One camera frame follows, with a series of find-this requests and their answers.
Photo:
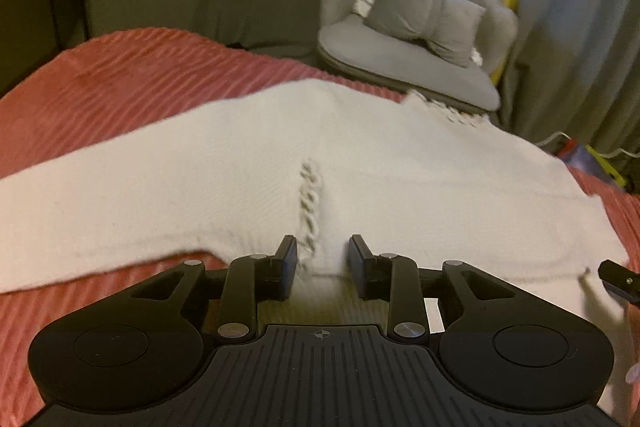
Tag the colourful bag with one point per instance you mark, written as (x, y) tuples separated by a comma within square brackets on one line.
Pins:
[(592, 164)]

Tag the grey shell-shaped chair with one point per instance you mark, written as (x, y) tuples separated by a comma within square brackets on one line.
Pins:
[(400, 52)]

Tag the white knit sweater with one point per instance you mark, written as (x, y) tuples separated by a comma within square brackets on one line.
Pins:
[(400, 167)]

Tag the pink ribbed blanket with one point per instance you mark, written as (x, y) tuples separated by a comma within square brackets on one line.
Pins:
[(130, 82)]

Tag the blue-grey curtain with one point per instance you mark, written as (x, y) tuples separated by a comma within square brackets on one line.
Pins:
[(580, 17)]

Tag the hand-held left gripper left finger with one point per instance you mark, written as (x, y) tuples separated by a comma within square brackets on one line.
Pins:
[(287, 267)]

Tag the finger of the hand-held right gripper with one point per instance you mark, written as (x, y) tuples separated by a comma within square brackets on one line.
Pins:
[(622, 281)]

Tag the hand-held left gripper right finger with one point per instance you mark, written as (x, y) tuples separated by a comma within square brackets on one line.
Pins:
[(357, 267)]

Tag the grey bow-shaped pillow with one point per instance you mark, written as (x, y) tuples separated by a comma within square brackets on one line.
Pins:
[(425, 19)]

